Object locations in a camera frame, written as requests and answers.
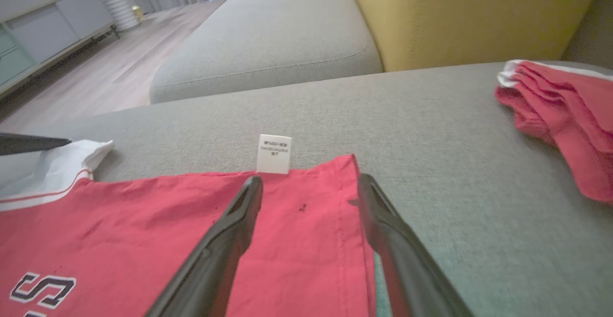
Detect red Bulls 23 shorts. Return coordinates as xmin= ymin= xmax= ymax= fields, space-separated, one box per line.
xmin=495 ymin=59 xmax=613 ymax=205

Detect grey sofa side cushion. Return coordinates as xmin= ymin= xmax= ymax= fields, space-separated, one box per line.
xmin=149 ymin=0 xmax=384 ymax=104

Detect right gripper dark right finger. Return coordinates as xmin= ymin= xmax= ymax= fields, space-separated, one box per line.
xmin=358 ymin=173 xmax=475 ymax=317

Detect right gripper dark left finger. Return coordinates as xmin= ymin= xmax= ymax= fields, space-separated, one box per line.
xmin=144 ymin=176 xmax=264 ymax=317

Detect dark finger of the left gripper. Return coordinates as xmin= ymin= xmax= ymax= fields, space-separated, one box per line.
xmin=0 ymin=133 xmax=73 ymax=157

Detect yellow sofa cushion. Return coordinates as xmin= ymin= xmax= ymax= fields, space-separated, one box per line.
xmin=344 ymin=0 xmax=610 ymax=72

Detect red white-sleeved basketball jersey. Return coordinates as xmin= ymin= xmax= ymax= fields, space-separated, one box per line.
xmin=0 ymin=134 xmax=379 ymax=317

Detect grey blue sideboard cabinet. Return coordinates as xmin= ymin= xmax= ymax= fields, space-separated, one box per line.
xmin=0 ymin=0 xmax=119 ymax=100

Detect grey sofa seat cushion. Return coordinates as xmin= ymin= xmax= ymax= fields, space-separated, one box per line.
xmin=0 ymin=61 xmax=613 ymax=317

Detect grey sofa backrest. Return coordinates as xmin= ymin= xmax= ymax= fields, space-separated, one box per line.
xmin=560 ymin=0 xmax=613 ymax=66

